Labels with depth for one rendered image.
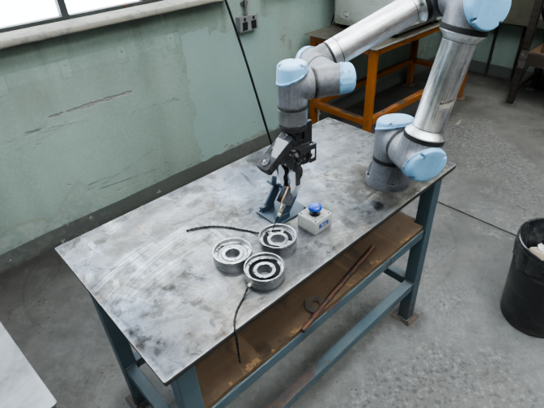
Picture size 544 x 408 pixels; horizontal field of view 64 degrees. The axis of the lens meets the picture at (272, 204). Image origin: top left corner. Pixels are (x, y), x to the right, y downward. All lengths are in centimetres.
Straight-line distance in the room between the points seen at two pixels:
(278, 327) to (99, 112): 168
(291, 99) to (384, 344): 129
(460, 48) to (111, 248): 107
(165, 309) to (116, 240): 34
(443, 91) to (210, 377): 98
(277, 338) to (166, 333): 39
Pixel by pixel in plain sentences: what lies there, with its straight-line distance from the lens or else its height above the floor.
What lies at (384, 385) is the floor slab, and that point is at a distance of 192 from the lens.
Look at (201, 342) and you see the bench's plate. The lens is 103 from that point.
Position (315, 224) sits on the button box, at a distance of 123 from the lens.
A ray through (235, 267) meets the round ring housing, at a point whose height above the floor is 83.
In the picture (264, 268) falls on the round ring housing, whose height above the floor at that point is 81.
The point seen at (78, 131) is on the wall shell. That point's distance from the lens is 258.
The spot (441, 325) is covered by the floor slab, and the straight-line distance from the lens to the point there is 216.
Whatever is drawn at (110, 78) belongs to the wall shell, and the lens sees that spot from 258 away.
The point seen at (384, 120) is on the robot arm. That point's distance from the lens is 139.
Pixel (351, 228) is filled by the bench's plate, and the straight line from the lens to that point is 129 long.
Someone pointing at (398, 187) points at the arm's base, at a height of 82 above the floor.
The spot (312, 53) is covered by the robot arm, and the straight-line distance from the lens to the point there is 120.
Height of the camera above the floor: 161
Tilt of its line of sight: 36 degrees down
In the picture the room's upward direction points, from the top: 3 degrees counter-clockwise
